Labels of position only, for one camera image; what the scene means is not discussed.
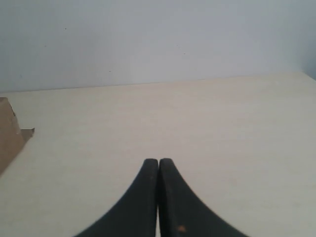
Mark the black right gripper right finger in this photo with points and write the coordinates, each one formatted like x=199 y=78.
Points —
x=181 y=212

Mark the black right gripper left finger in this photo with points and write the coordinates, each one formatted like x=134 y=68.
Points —
x=135 y=214

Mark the brown cardboard slotted box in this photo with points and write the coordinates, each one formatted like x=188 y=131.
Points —
x=12 y=137

